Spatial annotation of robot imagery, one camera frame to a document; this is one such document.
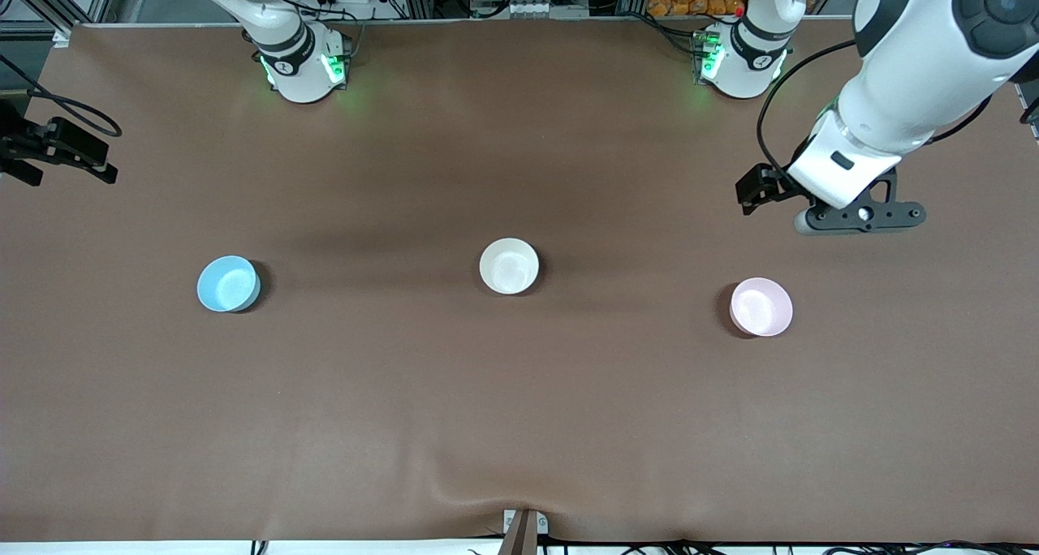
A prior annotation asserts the pink bowl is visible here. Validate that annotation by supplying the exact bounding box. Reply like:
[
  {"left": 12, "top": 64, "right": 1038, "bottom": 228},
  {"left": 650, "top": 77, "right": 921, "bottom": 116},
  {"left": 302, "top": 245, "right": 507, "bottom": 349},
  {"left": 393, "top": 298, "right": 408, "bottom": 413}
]
[{"left": 729, "top": 277, "right": 795, "bottom": 338}]

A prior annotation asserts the light blue bowl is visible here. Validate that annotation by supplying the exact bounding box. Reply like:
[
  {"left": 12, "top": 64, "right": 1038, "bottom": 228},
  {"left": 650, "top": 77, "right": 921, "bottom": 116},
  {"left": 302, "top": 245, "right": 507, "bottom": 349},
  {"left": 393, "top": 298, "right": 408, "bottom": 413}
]
[{"left": 196, "top": 255, "right": 262, "bottom": 313}]

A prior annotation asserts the white cup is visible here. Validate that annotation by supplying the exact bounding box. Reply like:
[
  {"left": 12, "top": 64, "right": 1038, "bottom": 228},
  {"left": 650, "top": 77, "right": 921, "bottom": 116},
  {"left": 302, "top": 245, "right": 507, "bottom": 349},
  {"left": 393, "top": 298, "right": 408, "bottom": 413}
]
[{"left": 479, "top": 238, "right": 541, "bottom": 296}]

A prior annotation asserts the brown table mat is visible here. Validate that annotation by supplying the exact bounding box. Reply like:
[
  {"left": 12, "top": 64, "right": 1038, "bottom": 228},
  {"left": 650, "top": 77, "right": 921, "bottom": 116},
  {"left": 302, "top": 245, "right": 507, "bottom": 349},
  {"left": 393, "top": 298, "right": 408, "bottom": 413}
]
[{"left": 0, "top": 18, "right": 1039, "bottom": 544}]

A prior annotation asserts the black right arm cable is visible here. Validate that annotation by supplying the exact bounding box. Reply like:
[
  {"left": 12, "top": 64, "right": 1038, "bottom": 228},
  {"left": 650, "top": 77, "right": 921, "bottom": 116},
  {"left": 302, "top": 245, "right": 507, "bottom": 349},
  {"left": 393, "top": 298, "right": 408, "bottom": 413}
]
[{"left": 0, "top": 52, "right": 123, "bottom": 139}]

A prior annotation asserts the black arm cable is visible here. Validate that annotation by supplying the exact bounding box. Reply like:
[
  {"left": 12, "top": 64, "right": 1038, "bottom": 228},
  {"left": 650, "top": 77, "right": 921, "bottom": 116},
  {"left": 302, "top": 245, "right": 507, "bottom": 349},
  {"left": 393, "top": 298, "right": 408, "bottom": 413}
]
[
  {"left": 0, "top": 52, "right": 123, "bottom": 139},
  {"left": 756, "top": 39, "right": 860, "bottom": 179}
]

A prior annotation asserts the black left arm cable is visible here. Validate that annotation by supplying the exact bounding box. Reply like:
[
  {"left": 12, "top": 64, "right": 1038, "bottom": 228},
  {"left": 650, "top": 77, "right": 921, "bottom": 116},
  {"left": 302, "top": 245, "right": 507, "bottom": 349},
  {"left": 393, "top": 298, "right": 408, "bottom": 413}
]
[{"left": 756, "top": 39, "right": 860, "bottom": 179}]

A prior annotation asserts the aluminium frame profile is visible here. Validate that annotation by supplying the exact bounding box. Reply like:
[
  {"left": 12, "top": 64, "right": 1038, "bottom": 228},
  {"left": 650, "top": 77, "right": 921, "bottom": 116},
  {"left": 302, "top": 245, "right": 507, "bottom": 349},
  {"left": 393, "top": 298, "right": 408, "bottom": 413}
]
[{"left": 0, "top": 0, "right": 75, "bottom": 49}]

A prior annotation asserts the metal table edge bracket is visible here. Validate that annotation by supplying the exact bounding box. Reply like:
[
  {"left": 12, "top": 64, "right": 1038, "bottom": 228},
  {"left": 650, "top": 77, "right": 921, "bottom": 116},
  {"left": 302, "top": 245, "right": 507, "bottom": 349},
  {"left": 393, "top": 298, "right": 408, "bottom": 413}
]
[{"left": 497, "top": 508, "right": 550, "bottom": 555}]

